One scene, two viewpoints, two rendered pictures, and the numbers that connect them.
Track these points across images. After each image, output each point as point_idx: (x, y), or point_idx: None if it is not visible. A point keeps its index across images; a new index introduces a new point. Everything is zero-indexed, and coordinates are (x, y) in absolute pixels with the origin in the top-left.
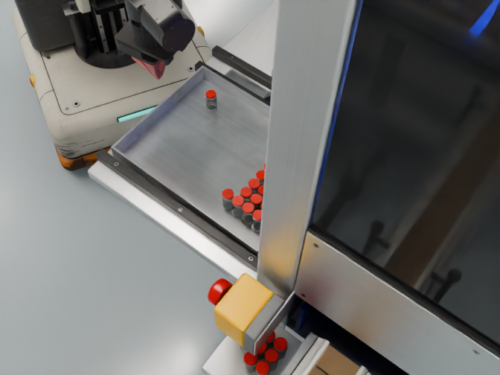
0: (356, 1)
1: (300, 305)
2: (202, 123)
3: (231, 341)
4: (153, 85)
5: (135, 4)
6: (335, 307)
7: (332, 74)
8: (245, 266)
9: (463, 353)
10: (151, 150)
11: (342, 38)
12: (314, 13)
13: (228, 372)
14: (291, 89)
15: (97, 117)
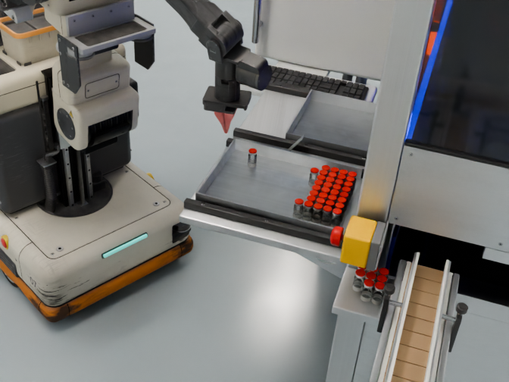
0: None
1: (379, 259)
2: (250, 174)
3: (345, 287)
4: (127, 222)
5: (235, 61)
6: (423, 211)
7: (428, 13)
8: (329, 246)
9: None
10: (221, 195)
11: None
12: None
13: (352, 305)
14: (402, 33)
15: (84, 255)
